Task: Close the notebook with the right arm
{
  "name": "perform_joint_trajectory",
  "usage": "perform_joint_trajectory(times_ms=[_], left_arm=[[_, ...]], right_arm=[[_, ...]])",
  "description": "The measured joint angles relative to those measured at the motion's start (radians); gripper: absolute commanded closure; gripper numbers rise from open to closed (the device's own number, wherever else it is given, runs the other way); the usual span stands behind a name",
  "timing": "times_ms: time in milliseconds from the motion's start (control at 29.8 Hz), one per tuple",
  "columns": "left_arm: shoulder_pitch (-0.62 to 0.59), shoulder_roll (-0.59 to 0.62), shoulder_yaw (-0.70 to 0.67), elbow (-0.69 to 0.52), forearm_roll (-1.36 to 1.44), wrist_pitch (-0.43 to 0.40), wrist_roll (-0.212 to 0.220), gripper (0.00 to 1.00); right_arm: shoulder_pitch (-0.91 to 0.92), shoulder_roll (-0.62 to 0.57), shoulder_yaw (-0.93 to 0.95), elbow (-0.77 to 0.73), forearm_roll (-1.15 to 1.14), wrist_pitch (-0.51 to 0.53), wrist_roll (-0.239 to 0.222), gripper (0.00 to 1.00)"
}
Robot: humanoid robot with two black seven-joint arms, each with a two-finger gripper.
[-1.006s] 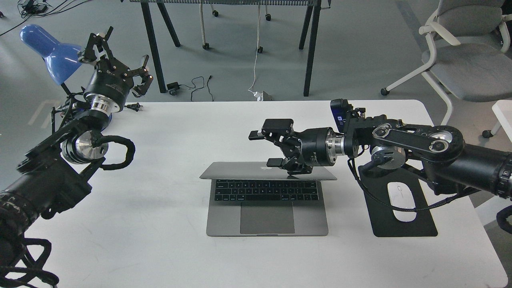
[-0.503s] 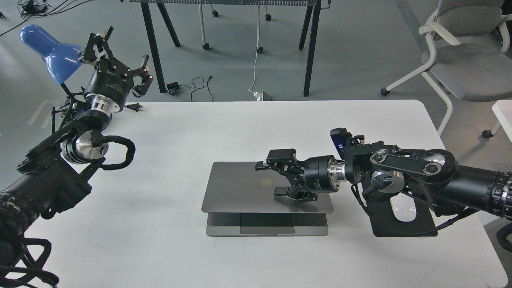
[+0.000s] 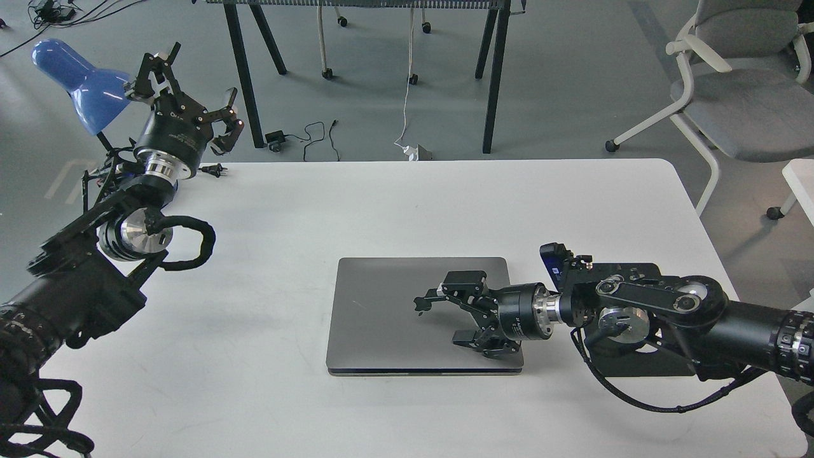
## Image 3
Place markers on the grey office chair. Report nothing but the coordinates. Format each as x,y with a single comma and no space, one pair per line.
755,115

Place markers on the blue desk lamp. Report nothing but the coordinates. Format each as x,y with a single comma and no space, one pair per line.
98,95

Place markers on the white rolling cart frame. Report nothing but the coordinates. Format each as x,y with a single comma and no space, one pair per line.
412,78

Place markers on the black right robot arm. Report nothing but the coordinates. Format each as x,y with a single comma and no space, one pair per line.
724,339

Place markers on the grey laptop computer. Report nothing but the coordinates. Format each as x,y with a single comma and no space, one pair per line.
376,331

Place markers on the black power adapter with cable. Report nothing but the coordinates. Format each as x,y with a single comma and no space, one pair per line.
274,140

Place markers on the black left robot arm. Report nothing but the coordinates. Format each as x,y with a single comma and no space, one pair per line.
88,276

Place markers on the black power plug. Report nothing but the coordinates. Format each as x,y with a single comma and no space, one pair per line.
216,170

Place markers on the white side table corner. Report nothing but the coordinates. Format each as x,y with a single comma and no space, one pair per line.
798,173

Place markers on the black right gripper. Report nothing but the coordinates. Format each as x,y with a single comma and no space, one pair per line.
525,312

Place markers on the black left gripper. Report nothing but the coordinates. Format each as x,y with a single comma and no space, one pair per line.
175,137

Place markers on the black mouse pad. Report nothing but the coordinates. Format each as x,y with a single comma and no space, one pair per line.
642,356

